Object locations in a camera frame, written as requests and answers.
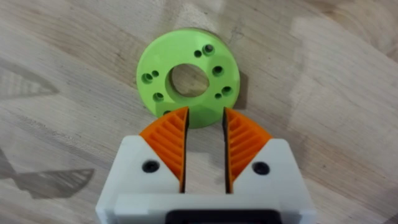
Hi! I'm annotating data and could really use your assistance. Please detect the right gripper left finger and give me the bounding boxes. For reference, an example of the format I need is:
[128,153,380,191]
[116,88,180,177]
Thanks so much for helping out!
[95,106,190,224]

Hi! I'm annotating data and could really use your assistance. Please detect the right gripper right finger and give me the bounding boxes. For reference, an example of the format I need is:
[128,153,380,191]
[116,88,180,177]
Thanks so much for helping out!
[222,107,317,224]

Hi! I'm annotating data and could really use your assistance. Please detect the green disc with holes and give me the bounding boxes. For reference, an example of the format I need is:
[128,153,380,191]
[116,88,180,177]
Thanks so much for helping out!
[136,27,241,129]

